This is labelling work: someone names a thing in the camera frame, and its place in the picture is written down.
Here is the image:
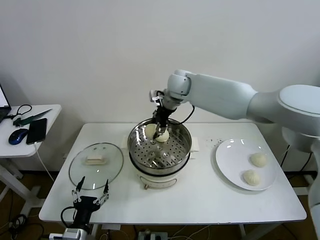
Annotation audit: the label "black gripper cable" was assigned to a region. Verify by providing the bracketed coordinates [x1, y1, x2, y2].
[61, 206, 77, 229]
[166, 103, 196, 125]

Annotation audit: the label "black floor cables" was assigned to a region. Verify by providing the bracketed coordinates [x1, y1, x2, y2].
[8, 214, 45, 240]

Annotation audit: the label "white steamed baozi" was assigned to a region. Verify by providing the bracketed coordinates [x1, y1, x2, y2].
[145, 124, 158, 140]
[249, 152, 268, 168]
[241, 169, 262, 187]
[155, 129, 171, 143]

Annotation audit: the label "grey floor power strip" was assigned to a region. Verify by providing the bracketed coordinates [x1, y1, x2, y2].
[138, 231, 169, 240]

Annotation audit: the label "steel steamer basket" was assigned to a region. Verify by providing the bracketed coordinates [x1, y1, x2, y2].
[120, 116, 201, 175]

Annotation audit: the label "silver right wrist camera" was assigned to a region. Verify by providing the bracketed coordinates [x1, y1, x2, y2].
[149, 89, 166, 107]

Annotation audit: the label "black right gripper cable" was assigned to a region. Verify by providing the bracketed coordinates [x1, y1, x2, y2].
[166, 103, 196, 125]

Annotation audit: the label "white round plate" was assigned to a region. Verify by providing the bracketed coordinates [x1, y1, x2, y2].
[215, 138, 278, 192]

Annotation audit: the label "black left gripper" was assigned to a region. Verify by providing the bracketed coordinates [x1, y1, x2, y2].
[71, 176, 111, 226]

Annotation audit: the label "black power adapter cable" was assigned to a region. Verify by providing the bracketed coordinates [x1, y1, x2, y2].
[279, 144, 292, 173]

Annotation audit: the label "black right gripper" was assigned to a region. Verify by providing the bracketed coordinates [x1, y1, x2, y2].
[152, 106, 174, 140]

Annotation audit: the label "white side table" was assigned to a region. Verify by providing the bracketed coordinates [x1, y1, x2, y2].
[0, 104, 63, 215]

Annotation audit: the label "white charging cable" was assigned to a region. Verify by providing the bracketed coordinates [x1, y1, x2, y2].
[34, 142, 55, 183]

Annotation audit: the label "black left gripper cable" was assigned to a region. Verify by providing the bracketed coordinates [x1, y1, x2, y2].
[61, 206, 77, 229]

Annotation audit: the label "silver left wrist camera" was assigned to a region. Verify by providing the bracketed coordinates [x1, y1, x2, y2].
[48, 227, 81, 240]

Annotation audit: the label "green handled black knife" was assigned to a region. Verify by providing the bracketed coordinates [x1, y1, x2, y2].
[19, 108, 54, 127]

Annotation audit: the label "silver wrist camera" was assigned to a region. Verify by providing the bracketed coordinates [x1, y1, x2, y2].
[149, 89, 166, 107]
[48, 227, 81, 240]

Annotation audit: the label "black smartphone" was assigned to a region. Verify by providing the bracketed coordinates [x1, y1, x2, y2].
[26, 118, 48, 146]

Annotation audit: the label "black laptop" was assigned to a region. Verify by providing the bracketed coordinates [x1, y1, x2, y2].
[0, 83, 13, 125]

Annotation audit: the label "blue computer mouse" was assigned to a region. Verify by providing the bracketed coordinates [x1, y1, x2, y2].
[8, 128, 29, 146]

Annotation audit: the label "black cord loop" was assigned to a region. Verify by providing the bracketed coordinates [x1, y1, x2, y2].
[7, 104, 33, 120]

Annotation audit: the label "round glass pot lid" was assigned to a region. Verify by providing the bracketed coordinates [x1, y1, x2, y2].
[68, 142, 125, 191]

